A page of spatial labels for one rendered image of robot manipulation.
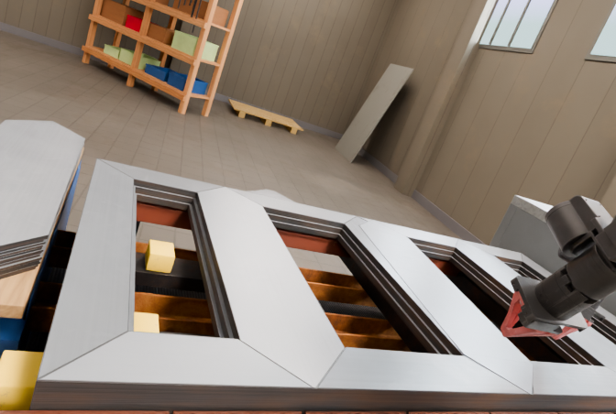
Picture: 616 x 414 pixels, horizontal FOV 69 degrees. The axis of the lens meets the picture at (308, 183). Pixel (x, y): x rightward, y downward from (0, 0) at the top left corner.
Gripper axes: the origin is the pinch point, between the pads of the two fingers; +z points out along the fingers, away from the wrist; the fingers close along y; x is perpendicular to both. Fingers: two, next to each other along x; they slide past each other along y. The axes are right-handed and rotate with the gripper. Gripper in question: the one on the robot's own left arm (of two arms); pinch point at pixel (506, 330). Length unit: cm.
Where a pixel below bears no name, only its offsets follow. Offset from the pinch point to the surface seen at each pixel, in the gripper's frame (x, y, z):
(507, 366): -2.8, -16.3, 16.3
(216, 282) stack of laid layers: -14.3, 39.6, 24.1
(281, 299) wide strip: -11.0, 28.4, 20.6
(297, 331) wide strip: -3.5, 27.4, 16.8
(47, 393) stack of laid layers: 11, 60, 11
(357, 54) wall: -756, -254, 306
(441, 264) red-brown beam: -54, -43, 51
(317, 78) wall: -725, -195, 367
